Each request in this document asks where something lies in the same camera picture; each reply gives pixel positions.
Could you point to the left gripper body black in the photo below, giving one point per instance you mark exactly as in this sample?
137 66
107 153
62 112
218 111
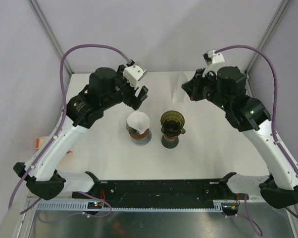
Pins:
128 96

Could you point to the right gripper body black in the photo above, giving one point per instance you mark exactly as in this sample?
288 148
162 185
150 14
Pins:
205 87

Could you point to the white paper coffee filter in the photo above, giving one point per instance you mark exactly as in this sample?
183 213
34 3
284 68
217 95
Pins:
138 121

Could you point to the clear glass dripper cone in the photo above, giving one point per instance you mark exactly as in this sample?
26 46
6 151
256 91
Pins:
131 130

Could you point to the olive green dripper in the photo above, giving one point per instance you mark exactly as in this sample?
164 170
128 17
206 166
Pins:
172 123

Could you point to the clear glass carafe server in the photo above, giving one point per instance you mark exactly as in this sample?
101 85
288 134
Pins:
142 139

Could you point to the red black coffee dripper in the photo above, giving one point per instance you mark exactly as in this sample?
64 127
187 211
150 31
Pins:
170 141

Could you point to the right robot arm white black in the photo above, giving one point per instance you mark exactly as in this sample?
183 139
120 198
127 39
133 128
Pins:
226 89

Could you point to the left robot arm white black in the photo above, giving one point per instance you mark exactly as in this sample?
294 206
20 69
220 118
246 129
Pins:
106 88

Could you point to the orange white box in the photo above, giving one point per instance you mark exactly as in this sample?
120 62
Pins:
40 142

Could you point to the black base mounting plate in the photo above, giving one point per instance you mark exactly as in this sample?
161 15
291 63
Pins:
162 192

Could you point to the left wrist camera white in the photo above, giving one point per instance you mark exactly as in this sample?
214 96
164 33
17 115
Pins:
134 73

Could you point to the right aluminium frame post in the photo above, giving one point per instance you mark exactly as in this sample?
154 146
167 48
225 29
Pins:
269 32

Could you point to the aluminium frame post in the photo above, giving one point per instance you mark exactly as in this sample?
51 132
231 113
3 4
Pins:
269 32
41 18

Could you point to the left aluminium frame post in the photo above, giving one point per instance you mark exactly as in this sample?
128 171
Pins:
41 18

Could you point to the grey cable duct rail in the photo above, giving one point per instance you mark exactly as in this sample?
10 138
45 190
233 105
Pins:
89 205

